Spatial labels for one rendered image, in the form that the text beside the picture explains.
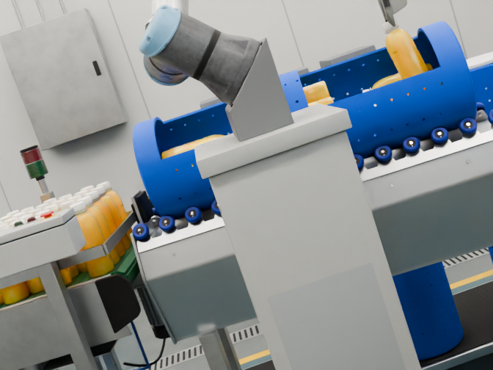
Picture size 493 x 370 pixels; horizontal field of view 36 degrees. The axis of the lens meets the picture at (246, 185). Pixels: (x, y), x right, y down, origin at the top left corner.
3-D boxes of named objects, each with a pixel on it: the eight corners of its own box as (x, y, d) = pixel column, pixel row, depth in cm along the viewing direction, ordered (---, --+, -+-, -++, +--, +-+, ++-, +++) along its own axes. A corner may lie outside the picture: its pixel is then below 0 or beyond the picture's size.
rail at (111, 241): (108, 253, 194) (105, 243, 194) (106, 255, 194) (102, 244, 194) (139, 218, 234) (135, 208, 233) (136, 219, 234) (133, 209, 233)
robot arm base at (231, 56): (263, 41, 156) (220, 20, 155) (231, 107, 158) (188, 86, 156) (257, 42, 171) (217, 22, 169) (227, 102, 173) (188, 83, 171)
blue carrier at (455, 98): (486, 125, 188) (453, 14, 185) (158, 230, 198) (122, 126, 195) (462, 120, 216) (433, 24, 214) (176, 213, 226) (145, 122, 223)
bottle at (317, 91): (334, 106, 207) (270, 128, 209) (326, 83, 208) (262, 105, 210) (333, 100, 200) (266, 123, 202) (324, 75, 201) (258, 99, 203)
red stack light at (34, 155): (39, 160, 245) (35, 148, 244) (21, 166, 246) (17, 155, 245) (45, 157, 251) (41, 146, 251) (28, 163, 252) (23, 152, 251)
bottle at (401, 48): (420, 92, 200) (387, 29, 199) (441, 81, 194) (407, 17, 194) (406, 99, 195) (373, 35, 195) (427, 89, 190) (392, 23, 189)
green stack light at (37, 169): (45, 174, 246) (39, 160, 245) (27, 180, 246) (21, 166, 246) (50, 171, 252) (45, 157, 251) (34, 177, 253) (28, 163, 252)
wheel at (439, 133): (444, 123, 194) (444, 127, 196) (428, 128, 195) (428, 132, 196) (451, 137, 192) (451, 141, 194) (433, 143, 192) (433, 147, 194)
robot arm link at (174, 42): (196, 70, 156) (136, 41, 154) (188, 86, 169) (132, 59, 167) (219, 20, 158) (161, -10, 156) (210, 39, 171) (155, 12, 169)
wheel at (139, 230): (145, 219, 203) (148, 222, 205) (130, 225, 203) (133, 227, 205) (148, 235, 201) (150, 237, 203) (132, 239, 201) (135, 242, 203)
